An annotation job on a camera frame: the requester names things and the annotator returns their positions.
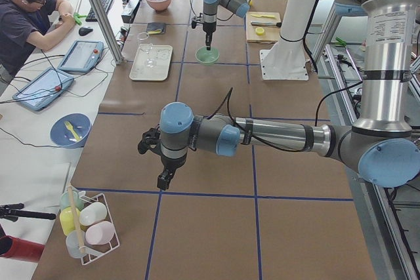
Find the cream bear tray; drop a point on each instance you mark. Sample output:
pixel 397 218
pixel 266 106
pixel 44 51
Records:
pixel 162 55

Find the white plastic cup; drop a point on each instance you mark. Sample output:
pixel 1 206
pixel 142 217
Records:
pixel 93 213

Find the green plastic cup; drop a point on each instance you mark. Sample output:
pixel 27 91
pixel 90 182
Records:
pixel 65 201

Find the lemon half slice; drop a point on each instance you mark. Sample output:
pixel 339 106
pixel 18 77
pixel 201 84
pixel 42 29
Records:
pixel 260 31

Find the blue teach pendant near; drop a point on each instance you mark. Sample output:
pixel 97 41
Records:
pixel 44 89

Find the green bowl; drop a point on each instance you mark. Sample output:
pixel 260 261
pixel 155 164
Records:
pixel 207 57

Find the grey folded cloth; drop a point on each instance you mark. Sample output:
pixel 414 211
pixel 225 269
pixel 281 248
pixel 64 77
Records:
pixel 155 28

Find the seated person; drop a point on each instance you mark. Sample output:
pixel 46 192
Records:
pixel 27 25

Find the blue teach pendant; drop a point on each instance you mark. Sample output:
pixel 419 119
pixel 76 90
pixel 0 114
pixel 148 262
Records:
pixel 44 89
pixel 82 57

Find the clear plastic cup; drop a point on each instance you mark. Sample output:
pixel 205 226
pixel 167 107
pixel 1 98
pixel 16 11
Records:
pixel 72 245

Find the yellow plastic knife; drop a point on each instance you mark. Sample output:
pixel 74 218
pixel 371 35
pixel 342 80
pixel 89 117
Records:
pixel 263 16

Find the black computer mouse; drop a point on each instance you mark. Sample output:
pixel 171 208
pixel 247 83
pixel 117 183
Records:
pixel 83 31

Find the blue bowl with fork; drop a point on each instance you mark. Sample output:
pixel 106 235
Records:
pixel 71 131

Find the wooden cutting board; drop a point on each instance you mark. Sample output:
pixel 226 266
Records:
pixel 271 34

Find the pink plastic cup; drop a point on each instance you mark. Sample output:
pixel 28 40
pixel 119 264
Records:
pixel 100 233

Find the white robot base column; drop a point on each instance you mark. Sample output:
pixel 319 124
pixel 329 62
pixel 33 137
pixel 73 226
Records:
pixel 286 59

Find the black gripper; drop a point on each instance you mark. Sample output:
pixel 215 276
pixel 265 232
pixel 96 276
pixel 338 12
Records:
pixel 208 28
pixel 170 163

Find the yellow plastic cup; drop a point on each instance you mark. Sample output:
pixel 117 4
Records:
pixel 67 221

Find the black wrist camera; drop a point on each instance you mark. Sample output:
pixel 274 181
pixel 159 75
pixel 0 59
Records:
pixel 196 20
pixel 150 141

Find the blue teach pendant far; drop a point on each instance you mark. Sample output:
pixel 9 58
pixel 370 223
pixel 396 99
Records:
pixel 82 57

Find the clear wine glass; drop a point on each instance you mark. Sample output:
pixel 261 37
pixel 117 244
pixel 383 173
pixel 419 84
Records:
pixel 146 46

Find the white wire cup rack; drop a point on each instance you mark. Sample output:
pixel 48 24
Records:
pixel 93 252

